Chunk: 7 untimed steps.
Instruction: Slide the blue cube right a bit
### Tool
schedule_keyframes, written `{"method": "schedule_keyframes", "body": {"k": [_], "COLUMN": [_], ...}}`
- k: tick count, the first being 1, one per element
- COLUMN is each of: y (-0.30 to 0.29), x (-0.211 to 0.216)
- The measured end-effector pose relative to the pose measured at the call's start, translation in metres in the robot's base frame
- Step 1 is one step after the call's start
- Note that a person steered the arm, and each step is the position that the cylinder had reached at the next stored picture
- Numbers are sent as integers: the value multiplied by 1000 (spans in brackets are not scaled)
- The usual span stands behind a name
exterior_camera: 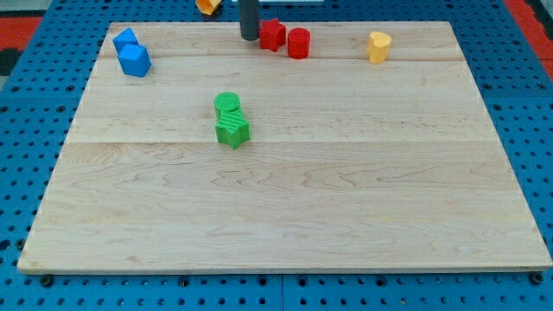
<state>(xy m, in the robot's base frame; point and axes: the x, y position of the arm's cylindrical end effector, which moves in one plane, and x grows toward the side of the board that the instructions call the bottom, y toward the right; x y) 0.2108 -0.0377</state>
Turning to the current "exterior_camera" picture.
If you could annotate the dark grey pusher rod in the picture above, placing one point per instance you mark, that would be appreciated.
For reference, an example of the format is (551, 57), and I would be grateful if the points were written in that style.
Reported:
(249, 19)

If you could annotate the red star block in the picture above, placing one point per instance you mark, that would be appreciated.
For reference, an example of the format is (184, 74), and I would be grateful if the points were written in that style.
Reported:
(272, 34)

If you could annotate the green cylinder block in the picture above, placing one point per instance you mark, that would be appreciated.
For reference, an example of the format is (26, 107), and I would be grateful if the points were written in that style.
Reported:
(226, 102)

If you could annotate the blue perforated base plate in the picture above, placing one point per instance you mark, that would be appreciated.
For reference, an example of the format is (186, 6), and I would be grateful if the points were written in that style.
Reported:
(41, 95)

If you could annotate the wooden board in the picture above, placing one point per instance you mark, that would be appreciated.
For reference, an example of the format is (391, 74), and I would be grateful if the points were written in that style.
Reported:
(351, 167)

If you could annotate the blue pentagon block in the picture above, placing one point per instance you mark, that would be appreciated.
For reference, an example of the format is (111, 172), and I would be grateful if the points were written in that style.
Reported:
(134, 60)

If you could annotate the yellow pentagon block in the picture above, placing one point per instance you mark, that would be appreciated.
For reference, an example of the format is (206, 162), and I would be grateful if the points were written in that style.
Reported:
(207, 7)

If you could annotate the yellow heart block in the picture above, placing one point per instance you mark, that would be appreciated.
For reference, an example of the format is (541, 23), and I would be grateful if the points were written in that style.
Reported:
(378, 47)

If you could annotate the green star block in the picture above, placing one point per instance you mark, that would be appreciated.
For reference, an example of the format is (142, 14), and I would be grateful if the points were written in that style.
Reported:
(232, 128)

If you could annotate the red cylinder block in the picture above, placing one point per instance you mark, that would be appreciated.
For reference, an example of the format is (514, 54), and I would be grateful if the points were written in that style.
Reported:
(298, 43)

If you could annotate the blue cube block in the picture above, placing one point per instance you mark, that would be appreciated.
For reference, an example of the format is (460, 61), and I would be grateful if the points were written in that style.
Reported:
(125, 38)

